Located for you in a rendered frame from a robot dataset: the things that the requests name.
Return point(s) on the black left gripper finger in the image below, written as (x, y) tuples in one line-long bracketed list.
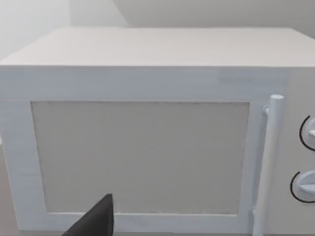
[(98, 218)]

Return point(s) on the pale microwave door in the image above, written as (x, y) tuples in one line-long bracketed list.
[(140, 157)]

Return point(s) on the pale microwave oven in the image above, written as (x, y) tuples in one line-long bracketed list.
[(157, 49)]

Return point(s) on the pale microwave knob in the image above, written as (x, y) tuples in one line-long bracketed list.
[(305, 186), (309, 132)]

